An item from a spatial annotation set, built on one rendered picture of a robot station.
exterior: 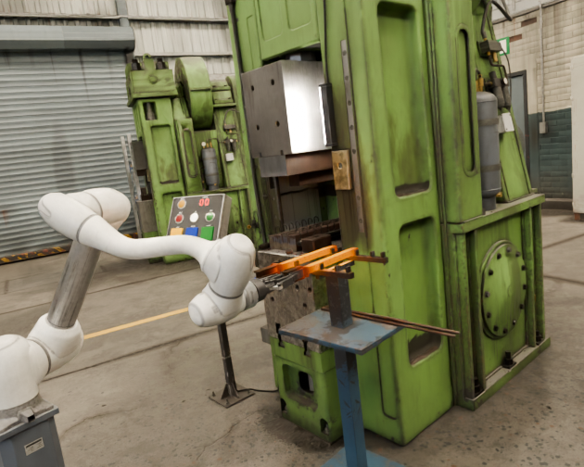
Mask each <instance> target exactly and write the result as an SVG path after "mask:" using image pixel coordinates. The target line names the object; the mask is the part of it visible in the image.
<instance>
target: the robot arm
mask: <svg viewBox="0 0 584 467"><path fill-rule="evenodd" d="M38 209H39V213H40V215H41V216H42V218H43V219H44V221H45V222H46V223H47V224H48V225H49V226H50V227H52V228H53V229H55V230H56V231H58V232H59V233H61V234H63V235H65V236H66V237H68V238H69V239H72V240H73V242H72V245H71V248H70V253H69V255H68V258H67V261H66V264H65V266H64V269H63V272H62V274H61V277H60V280H59V283H58V286H57V290H56V292H55V295H54V298H53V301H52V304H51V307H50V310H49V312H48V313H46V314H45V315H43V316H42V317H41V318H40V319H39V320H38V322H37V323H36V324H35V326H34V327H33V329H32V331H31V332H30V333H29V335H28V337H27V338H26V339H25V338H24V337H22V336H20V335H17V334H6V335H2V336H0V434H2V433H4V432H6V431H7V430H9V429H10V428H12V427H14V426H16V425H18V424H20V423H31V422H33V421H35V416H37V415H39V414H42V413H44V412H47V411H50V410H52V409H53V408H54V405H53V403H50V402H46V401H45V400H43V399H42V398H41V396H40V393H39V390H38V384H40V383H41V381H42V380H43V378H44V377H45V376H46V375H48V374H50V373H52V372H54V371H56V370H57V369H59V368H61V367H62V366H64V365H65V364H66V363H68V362H69V361H71V360H72V359H73V358H74V357H75V356H76V355H77V354H78V353H79V352H80V350H81V348H82V346H83V330H82V329H81V326H80V323H79V322H78V320H77V318H78V315H79V312H80V310H81V307H82V304H83V301H84V298H85V295H86V293H87V290H88V287H89V285H90V283H91V280H92V278H93V275H94V272H95V268H96V265H97V262H98V261H99V258H100V255H101V253H102V251H104V252H106V253H109V254H111V255H113V256H116V257H119V258H123V259H150V258H156V257H163V256H170V255H177V254H185V255H189V256H191V257H193V258H195V259H196V260H197V261H198V262H199V264H200V267H201V270H202V271H203V272H204V273H205V274H206V275H207V277H208V279H209V282H208V284H207V285H206V287H205V288H204V289H203V290H202V293H200V294H198V295H197V296H196V297H195V298H194V299H193V300H192V301H191V302H190V303H189V305H188V311H189V315H190V318H191V320H192V321H193V322H194V323H195V324H196V325H197V326H199V327H211V326H215V325H219V324H222V323H224V322H228V321H230V320H232V319H233V318H234V317H236V316H237V315H238V314H239V313H240V312H243V311H245V310H247V309H251V308H253V307H255V306H256V305H257V303H258V302H260V301H262V300H263V299H264V298H266V296H267V294H270V293H271V292H272V291H274V290H278V292H282V291H283V290H284V289H286V288H287V287H289V286H290V285H292V284H294V283H295V281H296V280H297V279H300V278H302V277H304V271H303V269H299V270H296V271H292V272H291V273H288V275H287V276H284V274H283V273H282V272H281V271H280V274H278V273H276V274H274V275H270V276H267V277H264V278H260V279H259V278H253V279H250V277H251V274H252V271H253V267H254V263H255V247H254V245H253V243H252V242H251V241H250V239H249V238H248V237H246V236H245V235H243V234H241V233H232V234H229V235H227V236H225V237H224V238H223V239H222V240H221V239H218V240H216V241H208V240H205V239H202V238H199V237H196V236H192V235H171V236H162V237H153V238H145V239H132V238H128V237H126V236H124V235H122V234H121V233H119V232H118V229H119V228H120V227H121V225H122V223H123V222H124V221H126V219H127V218H128V216H129V214H130V211H131V204H130V201H129V199H128V198H127V197H126V196H125V195H124V194H122V193H120V192H118V191H116V190H115V189H111V188H96V189H89V190H85V191H82V192H80V193H72V194H66V195H64V194H62V193H49V194H47V195H45V196H43V197H42V199H41V200H40V202H39V204H38ZM249 279H250V280H249Z"/></svg>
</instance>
